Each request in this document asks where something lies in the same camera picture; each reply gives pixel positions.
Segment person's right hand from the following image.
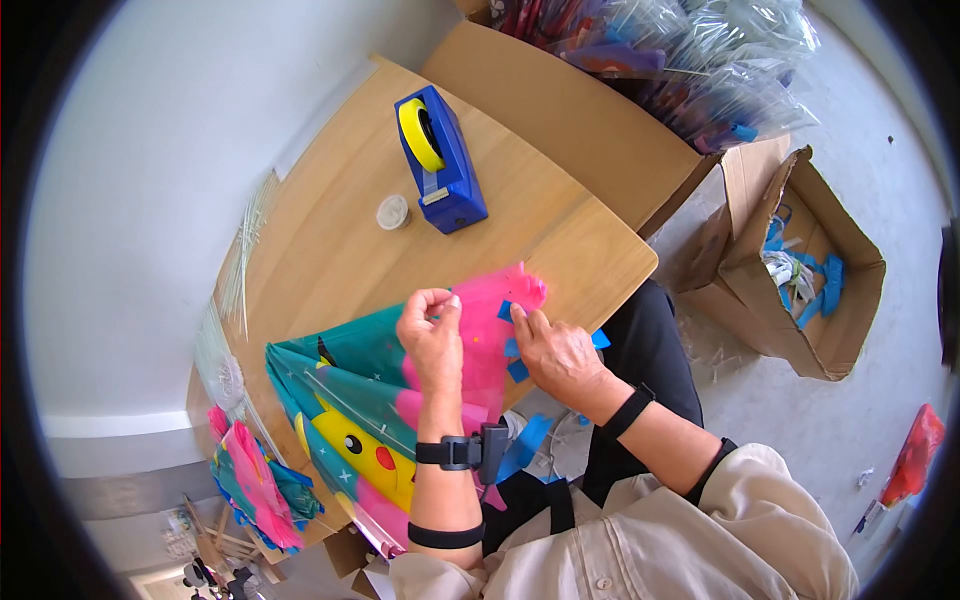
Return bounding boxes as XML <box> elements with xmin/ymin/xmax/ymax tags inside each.
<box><xmin>509</xmin><ymin>302</ymin><xmax>625</xmax><ymax>423</ymax></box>

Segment person's left hand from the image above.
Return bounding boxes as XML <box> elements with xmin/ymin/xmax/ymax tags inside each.
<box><xmin>395</xmin><ymin>288</ymin><xmax>466</xmax><ymax>412</ymax></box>

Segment colourful cartoon plastic kite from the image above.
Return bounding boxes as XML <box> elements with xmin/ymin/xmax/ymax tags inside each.
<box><xmin>264</xmin><ymin>261</ymin><xmax>549</xmax><ymax>561</ymax></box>

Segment small white round lid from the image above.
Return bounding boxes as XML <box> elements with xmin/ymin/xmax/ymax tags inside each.
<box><xmin>375</xmin><ymin>194</ymin><xmax>412</xmax><ymax>231</ymax></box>

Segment blue tape dispenser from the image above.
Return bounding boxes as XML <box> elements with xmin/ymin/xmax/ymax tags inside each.
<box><xmin>393</xmin><ymin>84</ymin><xmax>490</xmax><ymax>236</ymax></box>

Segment person's legs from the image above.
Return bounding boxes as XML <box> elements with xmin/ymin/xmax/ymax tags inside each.
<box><xmin>498</xmin><ymin>279</ymin><xmax>706</xmax><ymax>511</ymax></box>

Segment long blue plastic strip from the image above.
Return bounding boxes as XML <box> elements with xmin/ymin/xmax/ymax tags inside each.
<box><xmin>495</xmin><ymin>414</ymin><xmax>556</xmax><ymax>485</ymax></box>

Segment black wrist band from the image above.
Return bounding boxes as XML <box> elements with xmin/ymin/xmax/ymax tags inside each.
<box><xmin>414</xmin><ymin>422</ymin><xmax>512</xmax><ymax>486</ymax></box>
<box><xmin>600</xmin><ymin>382</ymin><xmax>657</xmax><ymax>442</ymax></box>

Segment yellow tape roll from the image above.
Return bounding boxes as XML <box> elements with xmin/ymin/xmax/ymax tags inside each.
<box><xmin>397</xmin><ymin>97</ymin><xmax>447</xmax><ymax>175</ymax></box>

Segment bundle of thin white sticks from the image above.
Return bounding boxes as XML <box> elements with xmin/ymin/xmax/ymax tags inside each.
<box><xmin>217</xmin><ymin>168</ymin><xmax>282</xmax><ymax>342</ymax></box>

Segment large cardboard box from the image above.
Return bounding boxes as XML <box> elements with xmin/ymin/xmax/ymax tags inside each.
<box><xmin>420</xmin><ymin>0</ymin><xmax>793</xmax><ymax>241</ymax></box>

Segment clear bag of white parts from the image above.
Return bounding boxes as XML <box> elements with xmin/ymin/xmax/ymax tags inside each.
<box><xmin>193</xmin><ymin>300</ymin><xmax>249</xmax><ymax>423</ymax></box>

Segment cardboard box with torn flap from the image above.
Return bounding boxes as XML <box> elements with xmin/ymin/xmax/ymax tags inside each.
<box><xmin>675</xmin><ymin>144</ymin><xmax>888</xmax><ymax>382</ymax></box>

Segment pile of folded colourful kites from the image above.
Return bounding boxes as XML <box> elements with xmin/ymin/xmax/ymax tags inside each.
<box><xmin>207</xmin><ymin>405</ymin><xmax>326</xmax><ymax>555</ymax></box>

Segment small cardboard box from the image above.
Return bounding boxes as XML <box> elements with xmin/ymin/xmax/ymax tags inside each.
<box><xmin>322</xmin><ymin>525</ymin><xmax>393</xmax><ymax>600</ymax></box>

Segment person's body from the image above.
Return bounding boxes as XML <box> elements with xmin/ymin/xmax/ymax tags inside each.
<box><xmin>360</xmin><ymin>442</ymin><xmax>861</xmax><ymax>600</ymax></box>

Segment heap of blue white strips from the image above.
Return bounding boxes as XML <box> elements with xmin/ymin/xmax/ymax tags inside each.
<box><xmin>761</xmin><ymin>206</ymin><xmax>847</xmax><ymax>331</ymax></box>

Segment pile of clear bagged kites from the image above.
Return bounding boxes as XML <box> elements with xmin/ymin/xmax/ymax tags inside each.
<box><xmin>491</xmin><ymin>0</ymin><xmax>822</xmax><ymax>156</ymax></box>

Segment red plastic bag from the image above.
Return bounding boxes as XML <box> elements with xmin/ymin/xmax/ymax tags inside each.
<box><xmin>879</xmin><ymin>403</ymin><xmax>948</xmax><ymax>510</ymax></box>

